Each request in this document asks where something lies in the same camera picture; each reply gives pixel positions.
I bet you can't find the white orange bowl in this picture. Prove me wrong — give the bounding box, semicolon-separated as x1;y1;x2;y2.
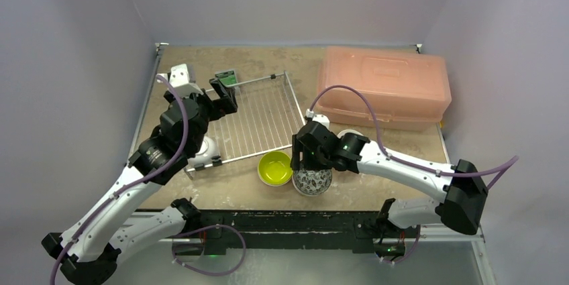
337;129;363;138

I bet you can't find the black white patterned bowl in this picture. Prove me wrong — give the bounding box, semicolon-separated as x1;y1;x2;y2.
292;167;333;196

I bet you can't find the plain white bowl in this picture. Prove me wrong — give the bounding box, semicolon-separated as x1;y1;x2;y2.
189;136;220;164

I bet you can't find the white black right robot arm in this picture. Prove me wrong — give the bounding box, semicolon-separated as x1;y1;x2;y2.
291;121;488;236

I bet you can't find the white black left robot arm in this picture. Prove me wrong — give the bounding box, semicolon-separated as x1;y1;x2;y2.
42;75;238;284

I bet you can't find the green white card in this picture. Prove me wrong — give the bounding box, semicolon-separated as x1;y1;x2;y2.
215;68;239;87

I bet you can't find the yellow green bowl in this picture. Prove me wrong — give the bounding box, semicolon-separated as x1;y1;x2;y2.
257;151;293;186

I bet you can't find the pink plastic storage box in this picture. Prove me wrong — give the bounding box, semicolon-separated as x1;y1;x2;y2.
315;46;452;131

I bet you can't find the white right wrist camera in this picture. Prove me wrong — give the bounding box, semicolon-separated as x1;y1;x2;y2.
305;109;330;129

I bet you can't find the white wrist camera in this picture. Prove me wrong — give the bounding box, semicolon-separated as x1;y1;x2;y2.
305;109;330;129
158;64;204;98

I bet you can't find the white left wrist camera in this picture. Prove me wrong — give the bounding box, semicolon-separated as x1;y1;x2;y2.
158;64;204;98

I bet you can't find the silver wire dish rack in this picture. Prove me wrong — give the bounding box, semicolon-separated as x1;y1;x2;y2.
185;71;305;178

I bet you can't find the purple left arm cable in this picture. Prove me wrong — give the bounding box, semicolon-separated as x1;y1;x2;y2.
48;74;190;285

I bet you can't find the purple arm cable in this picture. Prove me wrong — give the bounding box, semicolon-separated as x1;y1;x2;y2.
309;84;520;190
48;74;190;285

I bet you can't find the black aluminium mounting rail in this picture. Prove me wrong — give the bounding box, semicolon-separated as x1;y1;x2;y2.
111;209;485;258

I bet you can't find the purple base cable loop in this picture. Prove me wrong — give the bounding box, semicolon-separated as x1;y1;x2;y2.
171;223;248;276

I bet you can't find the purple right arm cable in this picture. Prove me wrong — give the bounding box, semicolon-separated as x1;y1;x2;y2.
309;84;520;190

